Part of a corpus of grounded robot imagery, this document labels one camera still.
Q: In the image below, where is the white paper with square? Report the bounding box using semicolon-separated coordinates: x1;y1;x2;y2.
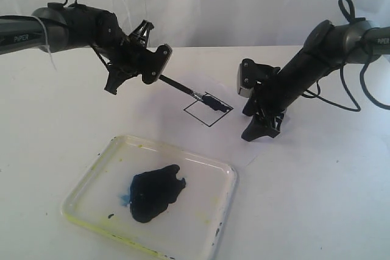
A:
143;73;279;167

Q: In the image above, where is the dark blue paint blob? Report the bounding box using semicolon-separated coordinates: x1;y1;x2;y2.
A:
129;164;186;223

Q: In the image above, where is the clear plastic paint tray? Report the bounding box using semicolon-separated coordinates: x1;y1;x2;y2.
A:
62;135;237;259

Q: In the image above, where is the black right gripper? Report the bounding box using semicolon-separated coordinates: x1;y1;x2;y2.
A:
241;72;302;142

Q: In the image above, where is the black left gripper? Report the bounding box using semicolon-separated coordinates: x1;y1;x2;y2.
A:
104;19;154;95

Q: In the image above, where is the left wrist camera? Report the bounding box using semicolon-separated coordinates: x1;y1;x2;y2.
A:
140;44;172;85

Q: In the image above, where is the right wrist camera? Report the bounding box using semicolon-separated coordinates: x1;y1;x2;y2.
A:
236;58;281;98

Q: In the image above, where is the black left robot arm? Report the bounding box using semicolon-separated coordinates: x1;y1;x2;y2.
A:
1;2;159;94

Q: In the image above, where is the black paintbrush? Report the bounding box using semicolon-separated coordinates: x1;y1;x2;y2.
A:
160;74;229;112

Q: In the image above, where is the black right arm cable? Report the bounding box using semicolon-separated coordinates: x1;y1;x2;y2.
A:
304;0;390;112

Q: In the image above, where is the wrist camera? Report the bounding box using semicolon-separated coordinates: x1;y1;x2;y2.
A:
140;44;172;85
236;58;281;98

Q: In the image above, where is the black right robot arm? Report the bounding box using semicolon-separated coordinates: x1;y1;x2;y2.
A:
237;20;389;141

